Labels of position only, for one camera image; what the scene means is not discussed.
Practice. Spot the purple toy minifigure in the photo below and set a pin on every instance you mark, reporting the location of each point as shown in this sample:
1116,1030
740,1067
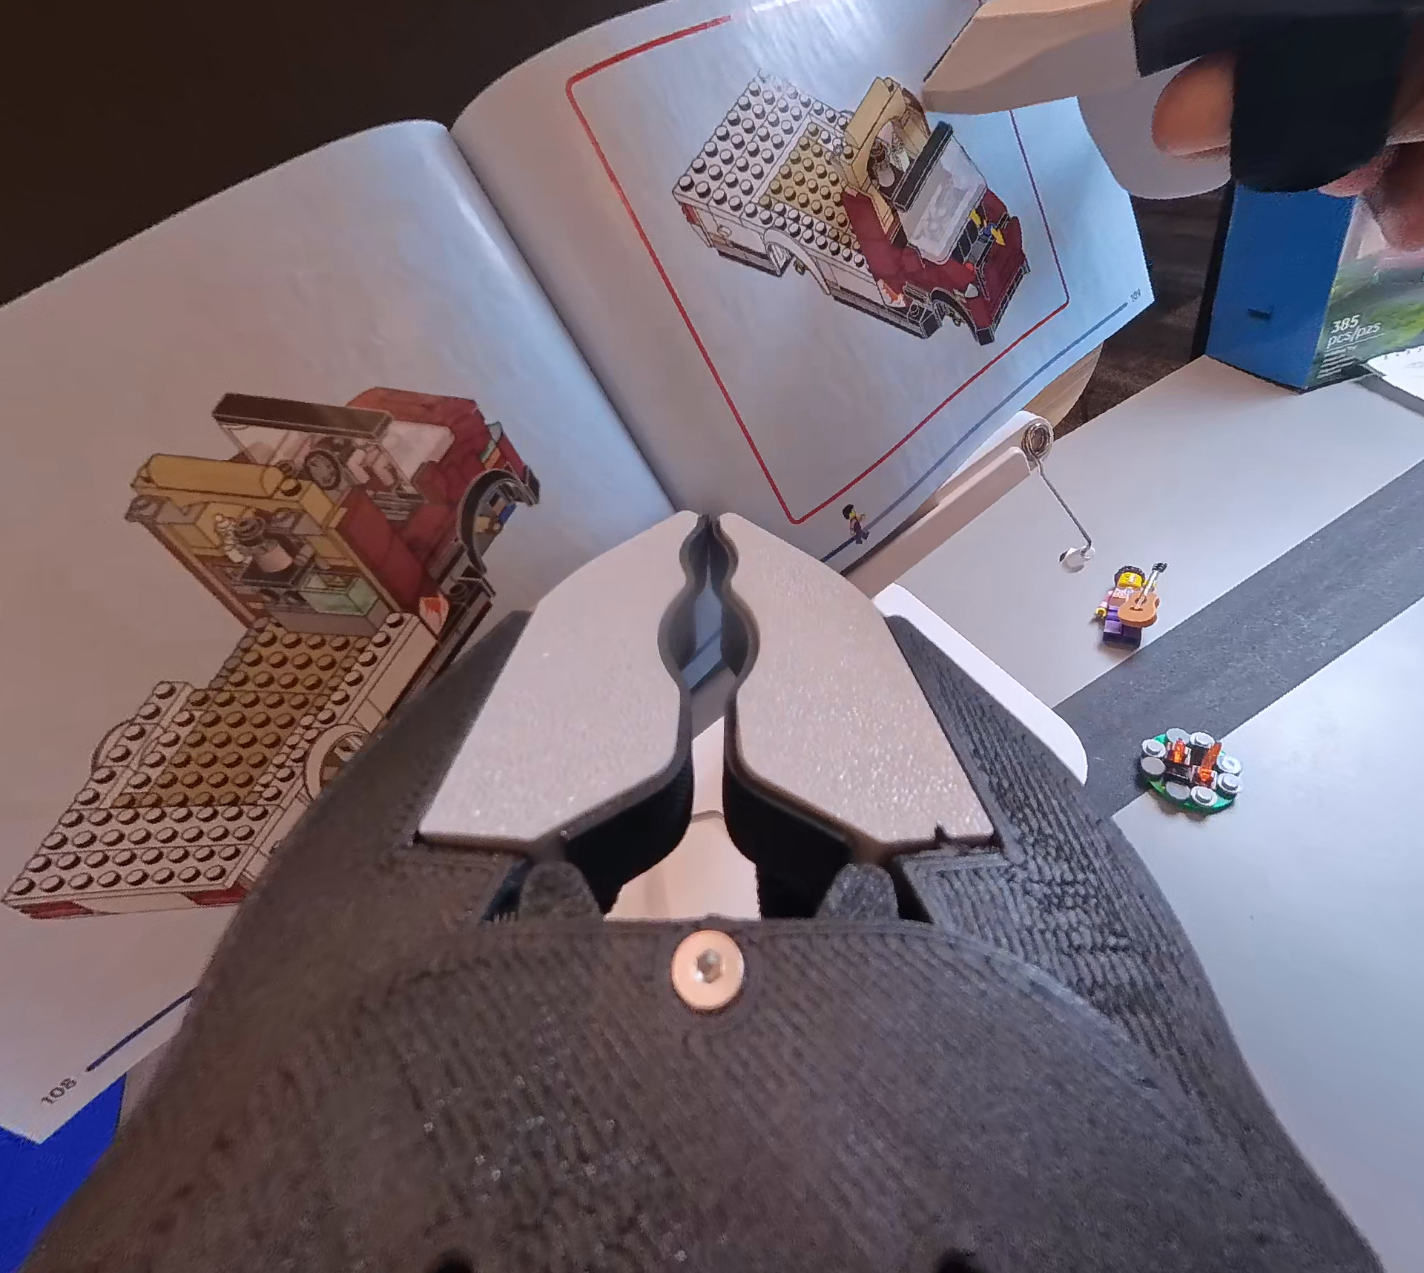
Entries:
1125,611

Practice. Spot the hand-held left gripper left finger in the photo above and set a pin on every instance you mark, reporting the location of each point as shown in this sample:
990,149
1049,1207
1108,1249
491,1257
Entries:
557,728

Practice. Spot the white book stand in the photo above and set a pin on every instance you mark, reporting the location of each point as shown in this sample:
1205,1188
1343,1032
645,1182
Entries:
979,495

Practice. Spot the person's right hand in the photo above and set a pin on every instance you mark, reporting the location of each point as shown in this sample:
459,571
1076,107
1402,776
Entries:
1192,111

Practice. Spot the blue storage bin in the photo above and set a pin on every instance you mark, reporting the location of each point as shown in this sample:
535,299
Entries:
45,1196

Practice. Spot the toy campfire on green plate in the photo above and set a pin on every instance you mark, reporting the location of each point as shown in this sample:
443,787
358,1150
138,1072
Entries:
1190,772

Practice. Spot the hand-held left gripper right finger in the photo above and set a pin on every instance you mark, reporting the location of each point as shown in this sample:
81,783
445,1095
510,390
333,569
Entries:
846,728

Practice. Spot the blue toy set box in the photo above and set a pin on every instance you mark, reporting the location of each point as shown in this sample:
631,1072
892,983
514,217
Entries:
1269,293

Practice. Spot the building instruction booklet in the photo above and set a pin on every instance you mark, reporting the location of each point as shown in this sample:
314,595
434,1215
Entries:
335,238

